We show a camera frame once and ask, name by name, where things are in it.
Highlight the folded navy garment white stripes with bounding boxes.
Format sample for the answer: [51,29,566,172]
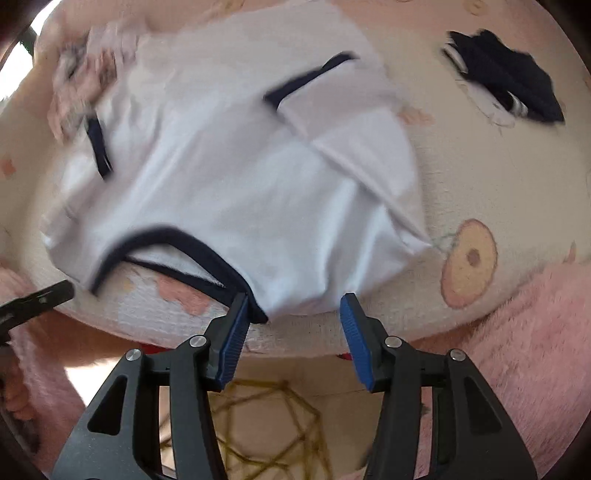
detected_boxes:
[441,28,566,124]

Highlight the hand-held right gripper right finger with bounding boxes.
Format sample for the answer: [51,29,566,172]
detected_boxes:
[340,292,539,480]

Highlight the white shirt with navy trim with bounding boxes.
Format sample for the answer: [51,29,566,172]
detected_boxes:
[39,0,437,324]

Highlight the pink fuzzy pajamas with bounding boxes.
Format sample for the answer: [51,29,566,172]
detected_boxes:
[0,263,591,480]

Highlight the pile of pink-white clothes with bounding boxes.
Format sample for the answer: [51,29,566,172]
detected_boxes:
[46,21,139,141]

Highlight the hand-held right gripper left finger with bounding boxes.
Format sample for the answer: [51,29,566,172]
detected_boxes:
[51,292,251,480]

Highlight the gold wire basket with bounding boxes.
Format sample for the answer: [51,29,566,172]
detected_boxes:
[159,378,333,480]

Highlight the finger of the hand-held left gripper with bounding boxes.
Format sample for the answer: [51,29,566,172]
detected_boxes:
[0,280,75,334]

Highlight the person's left hand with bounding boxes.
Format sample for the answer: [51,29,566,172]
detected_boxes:
[0,369,36,423]

